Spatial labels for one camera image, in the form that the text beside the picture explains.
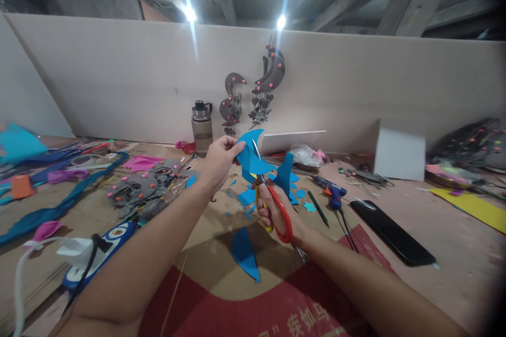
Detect yellow paper sheet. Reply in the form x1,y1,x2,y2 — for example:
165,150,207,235
428,187,506,235

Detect white upright foam board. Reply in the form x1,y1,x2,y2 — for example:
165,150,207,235
373,117,428,182

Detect blue foam sheet piece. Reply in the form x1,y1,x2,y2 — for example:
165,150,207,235
235,128,296,196

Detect black smartphone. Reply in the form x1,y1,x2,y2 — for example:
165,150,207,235
350,199,438,268

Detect pink balloon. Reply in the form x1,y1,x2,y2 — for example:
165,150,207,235
31,220,63,244

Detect green pencil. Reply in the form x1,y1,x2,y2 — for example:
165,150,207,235
307,190,330,229

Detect small grey moon hanging decoration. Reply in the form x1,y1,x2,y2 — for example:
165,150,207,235
219,96,241,137
224,72,249,116

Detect clear plastic bag pink contents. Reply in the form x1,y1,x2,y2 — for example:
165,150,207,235
289,143,329,169

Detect black thin cables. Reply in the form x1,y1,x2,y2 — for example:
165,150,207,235
337,208,361,254

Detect pile of blue foam scraps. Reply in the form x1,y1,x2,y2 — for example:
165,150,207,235
226,171,313,222

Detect blue foam crescent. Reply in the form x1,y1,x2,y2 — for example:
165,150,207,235
230,226,263,284

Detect orange rectangular object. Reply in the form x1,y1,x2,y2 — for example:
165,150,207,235
11,174,37,199

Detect long blue felt strip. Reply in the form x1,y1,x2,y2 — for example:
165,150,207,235
0,150,130,247

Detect grey felt strips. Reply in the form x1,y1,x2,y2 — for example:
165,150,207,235
347,168,395,191

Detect pink foam sheet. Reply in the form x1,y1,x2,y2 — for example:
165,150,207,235
121,155,166,171

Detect tray of colourful scraps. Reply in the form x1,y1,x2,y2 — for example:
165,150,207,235
424,160,488,191

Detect blue glue gun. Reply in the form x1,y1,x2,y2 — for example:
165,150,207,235
311,174,348,211

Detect brown cardboard mat red print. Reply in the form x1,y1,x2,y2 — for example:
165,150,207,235
0,136,401,337

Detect blue eye-shaped case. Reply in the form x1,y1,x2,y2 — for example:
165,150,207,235
62,220,138,291

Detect brown water bottle black cap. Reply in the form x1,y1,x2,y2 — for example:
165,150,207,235
191,100,214,158

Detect red and yellow handled scissors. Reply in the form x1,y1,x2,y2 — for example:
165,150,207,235
251,136,295,244

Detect person's left hand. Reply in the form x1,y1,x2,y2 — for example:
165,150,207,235
200,135,248,191

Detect white power adapter with cable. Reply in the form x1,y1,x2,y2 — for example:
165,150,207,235
13,235,100,337

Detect pile of grey felt pieces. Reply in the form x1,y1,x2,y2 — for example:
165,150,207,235
105,160,199,222

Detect heap of grey dotted decorations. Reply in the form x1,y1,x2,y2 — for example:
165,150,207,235
437,117,506,175

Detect large grey moon hanging decoration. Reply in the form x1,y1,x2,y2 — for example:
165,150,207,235
248,35,287,125

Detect person's right hand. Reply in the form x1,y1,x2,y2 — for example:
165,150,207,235
256,177,318,252

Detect purple foam piece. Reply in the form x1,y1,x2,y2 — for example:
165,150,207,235
47,168,91,185

